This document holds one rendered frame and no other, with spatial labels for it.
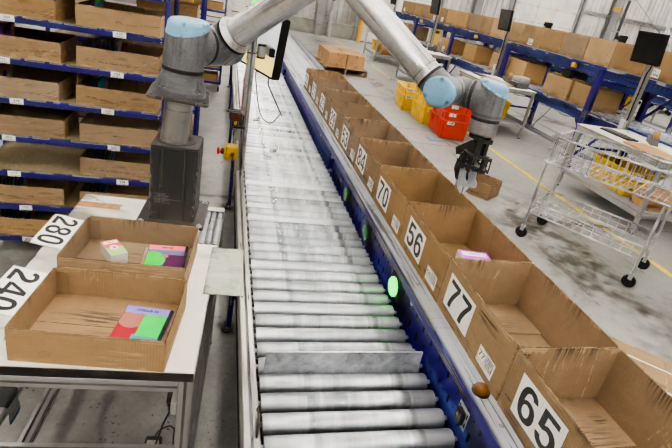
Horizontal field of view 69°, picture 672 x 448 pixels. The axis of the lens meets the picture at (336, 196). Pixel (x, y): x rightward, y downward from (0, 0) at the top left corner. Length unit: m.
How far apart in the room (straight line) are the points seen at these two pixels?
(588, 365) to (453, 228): 0.78
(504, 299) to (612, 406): 0.44
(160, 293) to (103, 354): 0.29
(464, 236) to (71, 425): 1.71
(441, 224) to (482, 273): 0.39
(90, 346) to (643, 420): 1.33
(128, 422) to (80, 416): 0.19
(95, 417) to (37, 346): 0.94
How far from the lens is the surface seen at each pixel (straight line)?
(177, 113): 1.95
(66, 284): 1.67
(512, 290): 1.71
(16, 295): 1.54
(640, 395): 1.42
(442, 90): 1.45
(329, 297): 1.74
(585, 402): 1.49
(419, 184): 2.28
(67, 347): 1.43
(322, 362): 1.45
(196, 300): 1.65
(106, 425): 2.32
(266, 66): 2.62
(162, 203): 2.05
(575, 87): 8.08
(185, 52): 1.88
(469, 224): 1.99
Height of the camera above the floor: 1.73
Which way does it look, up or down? 23 degrees down
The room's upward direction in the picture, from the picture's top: 11 degrees clockwise
